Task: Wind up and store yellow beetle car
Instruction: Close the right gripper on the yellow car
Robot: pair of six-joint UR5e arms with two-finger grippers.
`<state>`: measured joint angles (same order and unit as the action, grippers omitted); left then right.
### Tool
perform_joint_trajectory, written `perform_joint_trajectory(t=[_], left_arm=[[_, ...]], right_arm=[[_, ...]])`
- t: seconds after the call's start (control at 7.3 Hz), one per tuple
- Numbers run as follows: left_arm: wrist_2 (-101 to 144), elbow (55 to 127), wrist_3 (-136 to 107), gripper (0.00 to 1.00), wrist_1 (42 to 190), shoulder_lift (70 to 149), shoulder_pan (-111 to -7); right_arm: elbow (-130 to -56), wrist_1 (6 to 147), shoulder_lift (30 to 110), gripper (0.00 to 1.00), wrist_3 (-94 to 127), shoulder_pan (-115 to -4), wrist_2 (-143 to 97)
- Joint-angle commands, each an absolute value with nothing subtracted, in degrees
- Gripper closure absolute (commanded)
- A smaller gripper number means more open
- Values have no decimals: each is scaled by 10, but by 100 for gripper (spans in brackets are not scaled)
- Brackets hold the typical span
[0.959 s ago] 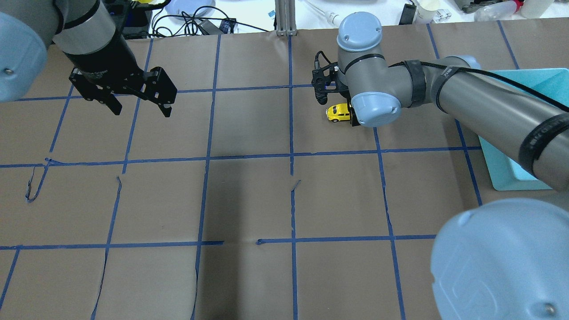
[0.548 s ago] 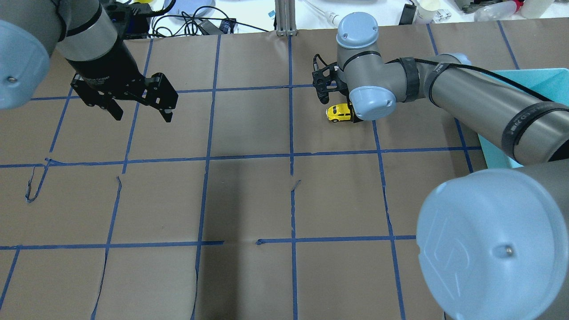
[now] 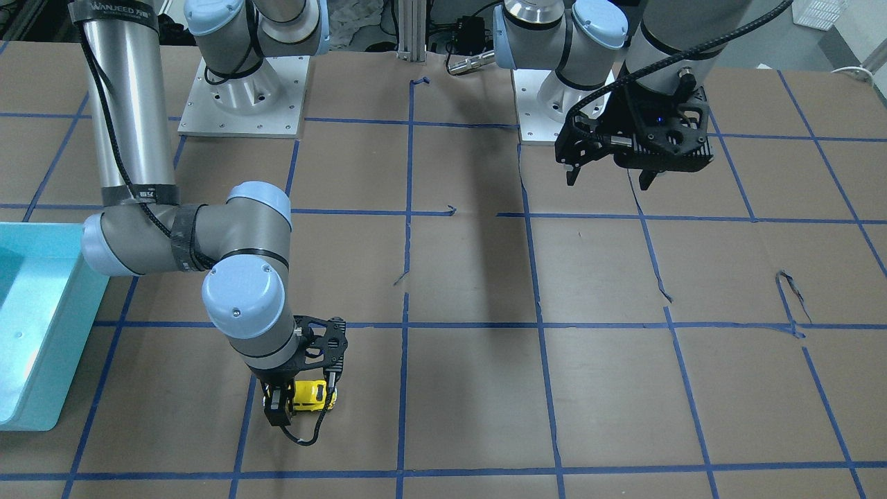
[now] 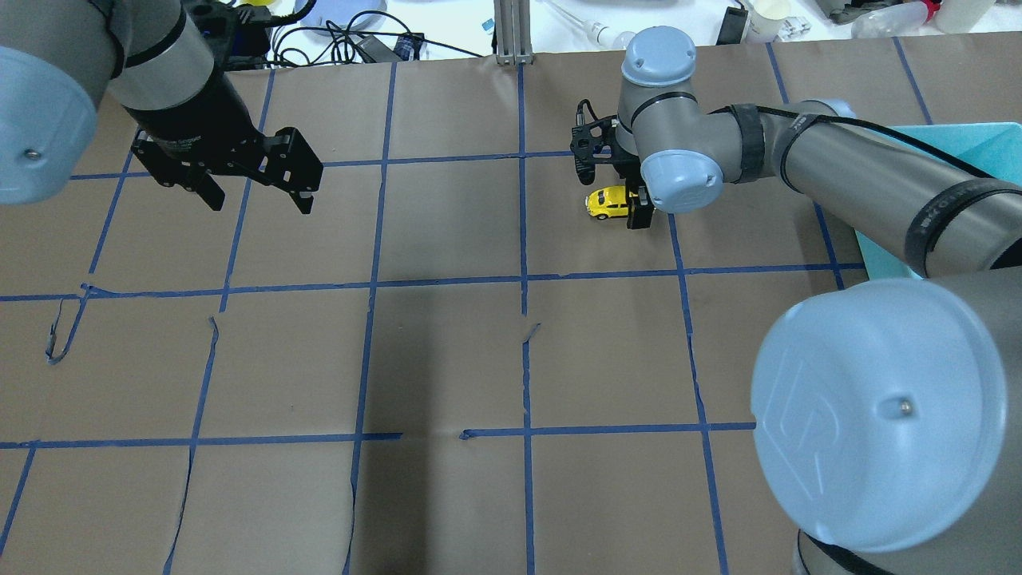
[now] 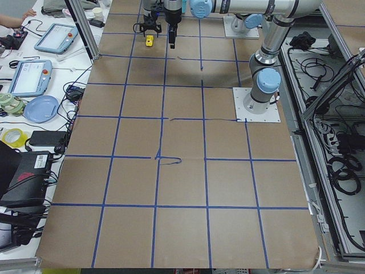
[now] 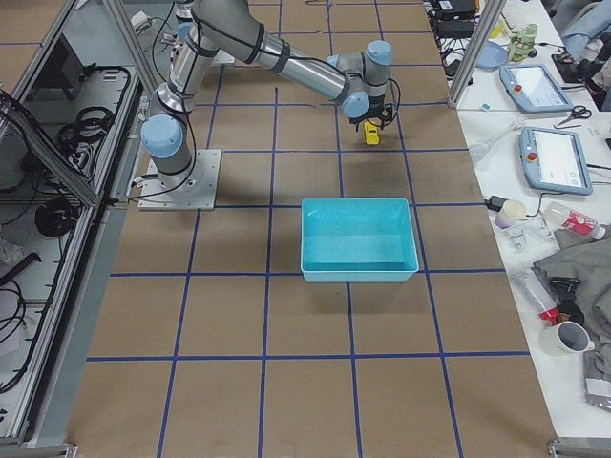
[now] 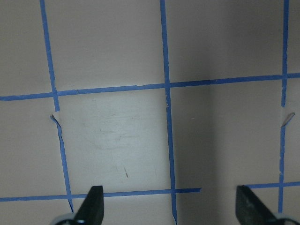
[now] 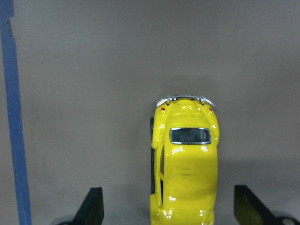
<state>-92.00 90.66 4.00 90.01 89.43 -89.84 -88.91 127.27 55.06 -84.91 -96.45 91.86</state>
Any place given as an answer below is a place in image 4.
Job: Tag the yellow beetle toy car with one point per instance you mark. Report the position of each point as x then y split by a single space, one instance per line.
609 202

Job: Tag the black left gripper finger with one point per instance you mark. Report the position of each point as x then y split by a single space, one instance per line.
203 185
303 197

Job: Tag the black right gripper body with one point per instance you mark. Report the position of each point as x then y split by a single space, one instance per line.
639 214

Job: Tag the blue plastic plate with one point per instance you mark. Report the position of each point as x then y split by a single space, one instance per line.
342 12

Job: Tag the aluminium frame post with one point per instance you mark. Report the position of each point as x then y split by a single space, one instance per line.
512 39

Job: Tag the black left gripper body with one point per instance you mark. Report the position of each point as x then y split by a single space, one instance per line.
194 122

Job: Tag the light bulb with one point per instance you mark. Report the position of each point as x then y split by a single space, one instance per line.
597 33

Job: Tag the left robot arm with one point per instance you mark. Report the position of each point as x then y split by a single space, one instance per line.
60 58

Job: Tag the clear bottle red cap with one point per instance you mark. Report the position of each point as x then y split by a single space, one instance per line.
886 19

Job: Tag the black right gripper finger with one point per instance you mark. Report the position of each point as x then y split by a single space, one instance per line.
640 207

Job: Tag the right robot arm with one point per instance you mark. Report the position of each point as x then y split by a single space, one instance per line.
887 413

